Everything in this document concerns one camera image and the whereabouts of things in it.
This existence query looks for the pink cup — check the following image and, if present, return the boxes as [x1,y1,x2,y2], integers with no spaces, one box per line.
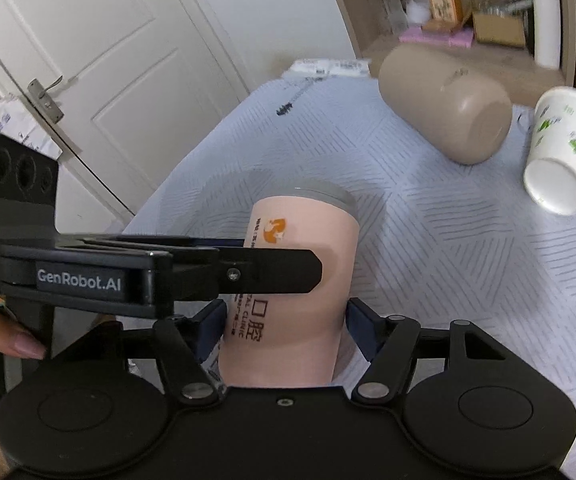
[218,179,360,388]

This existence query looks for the tan beige cup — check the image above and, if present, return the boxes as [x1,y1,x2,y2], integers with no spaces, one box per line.
[378,44,512,165]

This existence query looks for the white floral paper cup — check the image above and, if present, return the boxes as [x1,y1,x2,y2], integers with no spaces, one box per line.
[523,87,576,216]

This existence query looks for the white patterned table cloth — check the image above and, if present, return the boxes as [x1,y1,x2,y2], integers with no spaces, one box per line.
[128,78,576,479]

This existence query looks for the white door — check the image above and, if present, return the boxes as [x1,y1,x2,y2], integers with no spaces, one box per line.
[0,0,247,232]

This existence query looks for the white printed package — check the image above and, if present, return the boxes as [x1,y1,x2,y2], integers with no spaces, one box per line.
[282,58,370,79]

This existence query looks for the pink flat pad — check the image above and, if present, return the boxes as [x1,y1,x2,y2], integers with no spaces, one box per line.
[399,26,474,49]

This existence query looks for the clear bottle white cap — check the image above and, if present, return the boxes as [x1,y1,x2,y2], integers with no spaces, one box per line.
[382,0,408,36]

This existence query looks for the small cardboard box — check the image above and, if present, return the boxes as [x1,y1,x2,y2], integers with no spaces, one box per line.
[472,12,526,48]

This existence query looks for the orange floral small box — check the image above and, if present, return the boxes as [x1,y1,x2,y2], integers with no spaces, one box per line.
[429,0,463,23]

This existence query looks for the wooden open shelf unit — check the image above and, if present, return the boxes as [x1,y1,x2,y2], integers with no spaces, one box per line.
[319,0,576,106]

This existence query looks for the white paper towel roll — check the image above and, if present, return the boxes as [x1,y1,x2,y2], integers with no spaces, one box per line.
[533,0,561,70]

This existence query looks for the silver door handle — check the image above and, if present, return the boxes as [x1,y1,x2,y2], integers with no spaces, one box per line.
[26,76,64,124]

